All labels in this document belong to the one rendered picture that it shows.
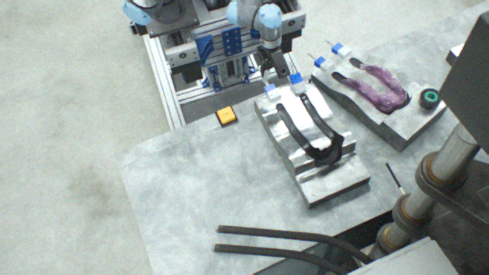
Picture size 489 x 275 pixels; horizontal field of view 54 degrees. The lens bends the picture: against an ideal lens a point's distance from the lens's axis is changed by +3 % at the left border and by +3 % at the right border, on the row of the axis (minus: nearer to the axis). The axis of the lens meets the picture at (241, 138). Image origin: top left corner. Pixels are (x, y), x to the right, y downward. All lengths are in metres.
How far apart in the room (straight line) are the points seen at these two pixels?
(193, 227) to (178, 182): 0.20
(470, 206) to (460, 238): 0.25
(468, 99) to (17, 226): 2.61
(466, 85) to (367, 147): 1.18
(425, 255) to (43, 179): 2.41
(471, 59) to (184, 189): 1.34
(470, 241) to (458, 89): 0.61
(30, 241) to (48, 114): 0.83
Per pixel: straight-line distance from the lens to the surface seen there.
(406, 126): 1.95
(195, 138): 2.01
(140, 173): 1.99
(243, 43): 2.31
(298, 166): 1.78
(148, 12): 1.90
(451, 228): 1.39
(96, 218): 2.88
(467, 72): 0.83
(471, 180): 1.17
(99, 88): 3.32
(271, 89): 1.99
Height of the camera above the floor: 2.53
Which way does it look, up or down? 61 degrees down
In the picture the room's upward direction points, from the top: 8 degrees counter-clockwise
